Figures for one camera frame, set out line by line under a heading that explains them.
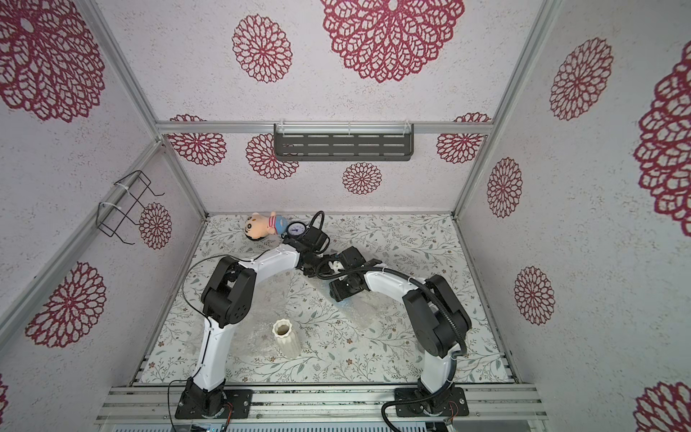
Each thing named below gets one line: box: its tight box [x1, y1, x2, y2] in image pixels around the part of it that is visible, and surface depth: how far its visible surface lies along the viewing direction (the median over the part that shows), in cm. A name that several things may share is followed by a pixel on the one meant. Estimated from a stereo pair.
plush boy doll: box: [243, 210, 288, 242], surface depth 108 cm
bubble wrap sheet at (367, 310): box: [335, 290, 399, 333], surface depth 92 cm
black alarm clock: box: [280, 221, 307, 240], surface depth 115 cm
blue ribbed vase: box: [333, 297, 350, 312], surface depth 89 cm
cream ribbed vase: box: [271, 318, 303, 360], surface depth 73 cm
